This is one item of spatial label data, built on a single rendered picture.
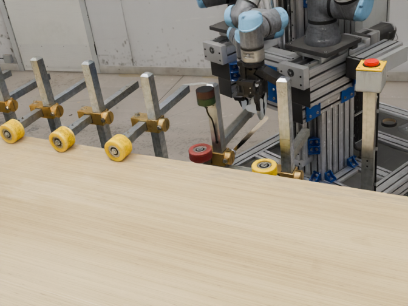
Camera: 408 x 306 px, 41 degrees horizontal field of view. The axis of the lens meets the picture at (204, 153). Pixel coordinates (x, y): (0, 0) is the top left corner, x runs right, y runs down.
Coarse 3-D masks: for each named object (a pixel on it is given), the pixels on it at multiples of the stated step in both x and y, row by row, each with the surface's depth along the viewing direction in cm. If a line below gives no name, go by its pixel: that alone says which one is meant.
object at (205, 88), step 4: (200, 88) 176; (204, 88) 176; (208, 88) 175; (212, 88) 175; (200, 92) 174; (204, 92) 173; (208, 112) 179; (208, 116) 181; (212, 120) 182; (212, 124) 184; (216, 136) 186; (216, 140) 187
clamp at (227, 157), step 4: (228, 148) 192; (212, 152) 191; (216, 152) 190; (224, 152) 190; (228, 152) 189; (232, 152) 190; (212, 156) 191; (216, 156) 190; (220, 156) 189; (224, 156) 189; (228, 156) 189; (232, 156) 191; (212, 160) 192; (216, 160) 191; (220, 160) 190; (224, 160) 189; (228, 160) 189; (232, 160) 191; (212, 164) 193; (216, 164) 192; (220, 164) 191; (224, 164) 190; (228, 164) 190
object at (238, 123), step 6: (240, 114) 216; (246, 114) 216; (234, 120) 212; (240, 120) 212; (246, 120) 216; (228, 126) 208; (234, 126) 208; (240, 126) 212; (228, 132) 204; (234, 132) 207; (228, 138) 203; (210, 162) 192
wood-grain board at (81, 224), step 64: (0, 192) 179; (64, 192) 174; (128, 192) 169; (192, 192) 165; (256, 192) 161; (320, 192) 157; (0, 256) 149; (64, 256) 146; (128, 256) 143; (192, 256) 140; (256, 256) 137; (320, 256) 134; (384, 256) 131
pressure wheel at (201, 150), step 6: (198, 144) 189; (204, 144) 189; (192, 150) 186; (198, 150) 186; (204, 150) 186; (210, 150) 185; (192, 156) 184; (198, 156) 184; (204, 156) 184; (210, 156) 186; (198, 162) 185; (204, 162) 185
